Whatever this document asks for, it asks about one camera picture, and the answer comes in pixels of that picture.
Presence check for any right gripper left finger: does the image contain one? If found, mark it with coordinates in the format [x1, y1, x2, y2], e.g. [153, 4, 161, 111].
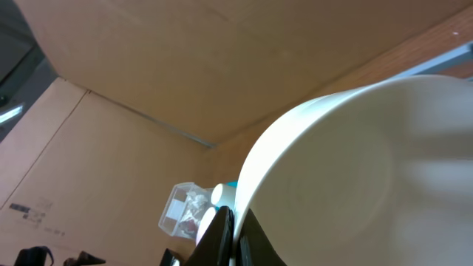
[184, 206, 234, 266]

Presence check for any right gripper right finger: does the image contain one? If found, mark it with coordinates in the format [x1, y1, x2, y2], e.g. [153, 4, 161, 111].
[236, 209, 287, 266]

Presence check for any red snack wrapper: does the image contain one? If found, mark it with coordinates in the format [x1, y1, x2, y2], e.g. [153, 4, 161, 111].
[180, 219, 200, 239]

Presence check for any white napkin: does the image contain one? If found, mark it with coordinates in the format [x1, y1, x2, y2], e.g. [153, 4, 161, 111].
[180, 191, 209, 222]

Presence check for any white small bowl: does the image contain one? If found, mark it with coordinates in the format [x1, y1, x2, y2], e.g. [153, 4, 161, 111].
[234, 75, 472, 265]

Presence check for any grey plastic dishwasher rack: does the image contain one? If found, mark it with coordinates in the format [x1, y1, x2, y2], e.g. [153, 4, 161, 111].
[387, 41, 472, 81]

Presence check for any clear plastic bin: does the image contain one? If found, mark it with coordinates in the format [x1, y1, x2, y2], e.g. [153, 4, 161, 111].
[158, 182, 213, 240]

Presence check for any white paper cup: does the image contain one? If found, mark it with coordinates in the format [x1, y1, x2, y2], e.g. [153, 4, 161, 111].
[210, 183, 237, 208]

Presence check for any teal serving tray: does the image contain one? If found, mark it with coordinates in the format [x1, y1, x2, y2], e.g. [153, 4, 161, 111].
[216, 180, 238, 211]

